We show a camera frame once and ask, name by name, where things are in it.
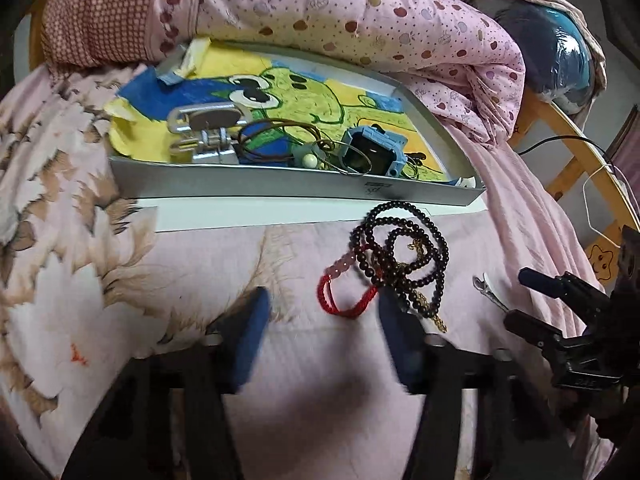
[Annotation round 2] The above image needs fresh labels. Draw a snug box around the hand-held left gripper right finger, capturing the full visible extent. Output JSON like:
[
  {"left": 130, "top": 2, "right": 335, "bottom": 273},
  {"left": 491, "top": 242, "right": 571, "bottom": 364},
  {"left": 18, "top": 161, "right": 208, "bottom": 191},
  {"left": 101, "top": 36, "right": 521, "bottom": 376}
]
[{"left": 377, "top": 294, "right": 586, "bottom": 480}]

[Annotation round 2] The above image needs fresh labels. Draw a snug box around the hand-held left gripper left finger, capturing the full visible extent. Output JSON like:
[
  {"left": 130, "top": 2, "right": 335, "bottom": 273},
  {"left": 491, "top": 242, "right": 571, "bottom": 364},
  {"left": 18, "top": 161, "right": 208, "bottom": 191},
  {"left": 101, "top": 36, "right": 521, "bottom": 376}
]
[{"left": 60, "top": 286, "right": 272, "bottom": 480}]

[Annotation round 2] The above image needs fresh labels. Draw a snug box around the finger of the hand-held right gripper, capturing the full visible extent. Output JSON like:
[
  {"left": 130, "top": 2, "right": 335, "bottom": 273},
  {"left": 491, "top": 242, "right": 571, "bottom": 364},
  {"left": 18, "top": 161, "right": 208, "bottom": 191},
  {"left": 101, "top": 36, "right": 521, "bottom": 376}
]
[
  {"left": 502, "top": 310, "right": 568, "bottom": 357},
  {"left": 517, "top": 267, "right": 613, "bottom": 321}
]

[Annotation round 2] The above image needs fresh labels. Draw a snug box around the thin gold chain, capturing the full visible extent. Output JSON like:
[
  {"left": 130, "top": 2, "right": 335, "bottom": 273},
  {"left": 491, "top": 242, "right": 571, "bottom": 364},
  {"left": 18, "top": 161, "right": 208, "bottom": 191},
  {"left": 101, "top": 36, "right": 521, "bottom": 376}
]
[{"left": 407, "top": 242, "right": 448, "bottom": 333}]

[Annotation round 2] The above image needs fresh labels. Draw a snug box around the white hair clip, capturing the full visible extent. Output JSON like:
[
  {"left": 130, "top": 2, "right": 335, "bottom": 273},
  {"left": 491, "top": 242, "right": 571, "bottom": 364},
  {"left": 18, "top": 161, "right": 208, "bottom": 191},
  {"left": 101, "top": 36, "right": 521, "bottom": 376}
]
[{"left": 471, "top": 272, "right": 510, "bottom": 312}]

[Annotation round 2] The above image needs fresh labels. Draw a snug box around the dark bead necklace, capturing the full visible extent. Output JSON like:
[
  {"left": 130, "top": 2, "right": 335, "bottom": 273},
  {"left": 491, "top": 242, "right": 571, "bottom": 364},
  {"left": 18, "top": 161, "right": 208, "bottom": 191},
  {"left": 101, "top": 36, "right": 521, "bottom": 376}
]
[{"left": 348, "top": 201, "right": 451, "bottom": 321}]

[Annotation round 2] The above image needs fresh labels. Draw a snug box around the red string bracelet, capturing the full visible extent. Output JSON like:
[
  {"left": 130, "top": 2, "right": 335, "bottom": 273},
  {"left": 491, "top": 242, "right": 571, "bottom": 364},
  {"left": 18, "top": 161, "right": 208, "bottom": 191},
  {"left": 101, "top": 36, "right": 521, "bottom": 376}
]
[{"left": 319, "top": 242, "right": 386, "bottom": 320}]

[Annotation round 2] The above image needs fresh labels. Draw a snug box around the pink bead bracelet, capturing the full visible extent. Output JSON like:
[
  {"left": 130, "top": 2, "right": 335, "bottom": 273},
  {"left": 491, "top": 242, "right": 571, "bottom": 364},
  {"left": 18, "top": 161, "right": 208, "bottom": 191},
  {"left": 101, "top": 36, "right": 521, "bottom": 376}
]
[{"left": 324, "top": 252, "right": 358, "bottom": 277}]

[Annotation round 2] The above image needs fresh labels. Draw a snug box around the grey shallow box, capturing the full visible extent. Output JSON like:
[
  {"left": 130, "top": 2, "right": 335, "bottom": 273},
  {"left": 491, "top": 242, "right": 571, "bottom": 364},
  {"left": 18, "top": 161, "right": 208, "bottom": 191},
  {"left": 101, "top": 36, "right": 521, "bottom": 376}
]
[{"left": 107, "top": 40, "right": 487, "bottom": 208}]

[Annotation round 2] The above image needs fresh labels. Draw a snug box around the thin silver ring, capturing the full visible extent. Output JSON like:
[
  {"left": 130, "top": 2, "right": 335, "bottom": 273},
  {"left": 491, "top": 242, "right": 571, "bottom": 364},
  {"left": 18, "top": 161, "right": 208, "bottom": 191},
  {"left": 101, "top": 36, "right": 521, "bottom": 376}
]
[
  {"left": 311, "top": 139, "right": 351, "bottom": 175},
  {"left": 400, "top": 152, "right": 427, "bottom": 181}
]

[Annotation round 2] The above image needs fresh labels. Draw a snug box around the brown hair tie with beads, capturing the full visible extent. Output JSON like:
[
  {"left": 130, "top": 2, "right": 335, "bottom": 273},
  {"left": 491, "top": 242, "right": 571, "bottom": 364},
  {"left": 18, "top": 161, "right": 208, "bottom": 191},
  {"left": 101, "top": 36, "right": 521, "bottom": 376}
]
[{"left": 236, "top": 119, "right": 326, "bottom": 168}]

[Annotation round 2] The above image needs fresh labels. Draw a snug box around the light blue watch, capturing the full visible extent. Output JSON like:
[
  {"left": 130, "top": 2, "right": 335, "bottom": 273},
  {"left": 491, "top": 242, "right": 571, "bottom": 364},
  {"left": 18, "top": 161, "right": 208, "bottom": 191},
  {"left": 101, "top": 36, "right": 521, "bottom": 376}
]
[{"left": 340, "top": 127, "right": 408, "bottom": 178}]

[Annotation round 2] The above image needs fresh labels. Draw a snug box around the pink floral bed sheet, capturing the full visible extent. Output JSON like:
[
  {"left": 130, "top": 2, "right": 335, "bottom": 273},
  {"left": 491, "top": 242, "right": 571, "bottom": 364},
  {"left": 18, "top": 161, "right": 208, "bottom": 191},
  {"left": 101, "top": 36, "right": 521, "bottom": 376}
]
[{"left": 0, "top": 62, "right": 616, "bottom": 480}]

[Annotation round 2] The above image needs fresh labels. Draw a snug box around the frog crayon drawing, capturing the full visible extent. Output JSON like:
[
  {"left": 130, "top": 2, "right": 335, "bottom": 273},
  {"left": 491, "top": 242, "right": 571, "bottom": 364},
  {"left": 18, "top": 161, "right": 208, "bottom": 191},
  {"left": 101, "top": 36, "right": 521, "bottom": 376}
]
[{"left": 105, "top": 42, "right": 451, "bottom": 186}]

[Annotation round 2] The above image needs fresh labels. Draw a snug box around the blue plastic bag bundle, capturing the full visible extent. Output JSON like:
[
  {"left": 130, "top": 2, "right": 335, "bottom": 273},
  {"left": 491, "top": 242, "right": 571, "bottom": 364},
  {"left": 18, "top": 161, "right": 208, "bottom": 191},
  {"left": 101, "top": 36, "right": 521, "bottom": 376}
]
[{"left": 492, "top": 0, "right": 598, "bottom": 111}]

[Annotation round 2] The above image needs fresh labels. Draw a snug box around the pink dotted rolled quilt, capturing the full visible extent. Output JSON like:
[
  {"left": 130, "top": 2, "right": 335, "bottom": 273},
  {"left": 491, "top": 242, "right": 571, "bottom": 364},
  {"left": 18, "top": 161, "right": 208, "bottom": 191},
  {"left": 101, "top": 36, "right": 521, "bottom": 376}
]
[{"left": 150, "top": 0, "right": 528, "bottom": 148}]

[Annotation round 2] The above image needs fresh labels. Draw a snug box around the red checked pillow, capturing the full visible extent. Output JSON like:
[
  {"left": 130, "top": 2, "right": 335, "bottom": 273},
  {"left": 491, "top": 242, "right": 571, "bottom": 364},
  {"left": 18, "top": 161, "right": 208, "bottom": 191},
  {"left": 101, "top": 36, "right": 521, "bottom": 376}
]
[{"left": 37, "top": 0, "right": 166, "bottom": 68}]

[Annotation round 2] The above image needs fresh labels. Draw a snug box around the white wire hanger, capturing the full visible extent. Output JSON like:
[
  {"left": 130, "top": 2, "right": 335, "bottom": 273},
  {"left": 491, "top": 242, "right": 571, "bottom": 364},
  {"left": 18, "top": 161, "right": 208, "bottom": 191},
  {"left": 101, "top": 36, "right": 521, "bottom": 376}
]
[{"left": 582, "top": 160, "right": 631, "bottom": 241}]

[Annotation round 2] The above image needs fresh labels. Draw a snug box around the black cable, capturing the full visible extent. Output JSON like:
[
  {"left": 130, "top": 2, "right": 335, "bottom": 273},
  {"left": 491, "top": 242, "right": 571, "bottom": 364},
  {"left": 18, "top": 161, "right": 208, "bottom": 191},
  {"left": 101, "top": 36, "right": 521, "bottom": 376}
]
[{"left": 517, "top": 135, "right": 631, "bottom": 181}]

